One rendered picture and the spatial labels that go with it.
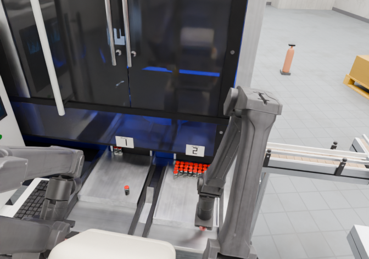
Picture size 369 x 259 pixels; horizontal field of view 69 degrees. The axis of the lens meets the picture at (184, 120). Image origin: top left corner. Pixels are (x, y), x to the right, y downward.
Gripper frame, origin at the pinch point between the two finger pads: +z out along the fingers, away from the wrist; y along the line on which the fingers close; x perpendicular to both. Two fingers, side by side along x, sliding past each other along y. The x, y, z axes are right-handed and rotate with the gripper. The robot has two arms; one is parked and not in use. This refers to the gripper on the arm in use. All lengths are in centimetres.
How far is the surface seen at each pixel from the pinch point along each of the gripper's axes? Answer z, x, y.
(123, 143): -10, 42, 33
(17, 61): -47, 85, 33
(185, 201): 2.5, 8.4, 14.1
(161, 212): 2.4, 17.7, 6.2
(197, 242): 2.3, 1.1, -4.6
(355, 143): -1, -82, 70
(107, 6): -73, 41, 28
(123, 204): 1.2, 33.8, 6.5
